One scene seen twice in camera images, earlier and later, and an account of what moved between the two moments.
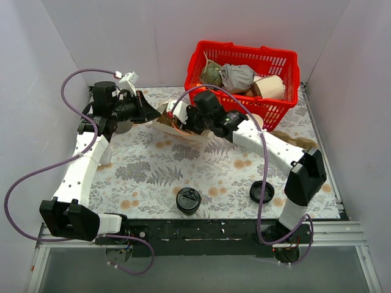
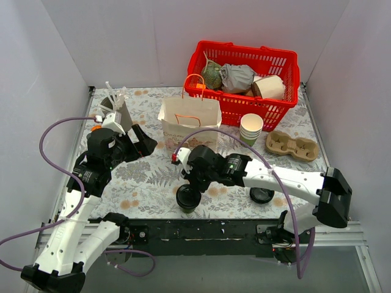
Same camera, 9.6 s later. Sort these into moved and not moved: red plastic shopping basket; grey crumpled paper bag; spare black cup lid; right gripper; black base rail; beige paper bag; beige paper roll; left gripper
Moved: beige paper bag; left gripper; right gripper
Not moved: black base rail; grey crumpled paper bag; beige paper roll; red plastic shopping basket; spare black cup lid
